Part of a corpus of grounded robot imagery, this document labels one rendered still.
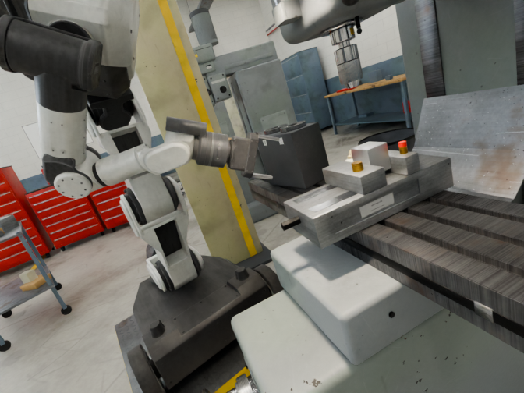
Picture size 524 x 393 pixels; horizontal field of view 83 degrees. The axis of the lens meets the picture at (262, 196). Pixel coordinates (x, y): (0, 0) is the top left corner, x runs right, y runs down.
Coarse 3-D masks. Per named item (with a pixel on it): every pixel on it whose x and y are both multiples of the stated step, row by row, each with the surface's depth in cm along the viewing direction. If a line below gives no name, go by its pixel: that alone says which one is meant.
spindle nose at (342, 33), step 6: (336, 30) 58; (342, 30) 58; (348, 30) 58; (354, 30) 59; (330, 36) 60; (336, 36) 59; (342, 36) 58; (348, 36) 58; (354, 36) 59; (336, 42) 59
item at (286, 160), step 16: (272, 128) 108; (288, 128) 94; (304, 128) 93; (272, 144) 101; (288, 144) 94; (304, 144) 94; (320, 144) 97; (272, 160) 105; (288, 160) 97; (304, 160) 94; (320, 160) 98; (288, 176) 101; (304, 176) 95; (320, 176) 98
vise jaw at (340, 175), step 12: (324, 168) 71; (336, 168) 68; (348, 168) 65; (372, 168) 61; (336, 180) 67; (348, 180) 63; (360, 180) 59; (372, 180) 59; (384, 180) 60; (360, 192) 60
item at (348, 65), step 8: (336, 56) 61; (344, 56) 60; (352, 56) 59; (336, 64) 62; (344, 64) 60; (352, 64) 60; (360, 64) 61; (344, 72) 61; (352, 72) 60; (360, 72) 61; (344, 80) 62; (352, 80) 61
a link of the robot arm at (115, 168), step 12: (96, 156) 78; (108, 156) 75; (120, 156) 73; (132, 156) 73; (84, 168) 72; (96, 168) 73; (108, 168) 73; (120, 168) 73; (132, 168) 74; (96, 180) 74; (108, 180) 74; (120, 180) 75
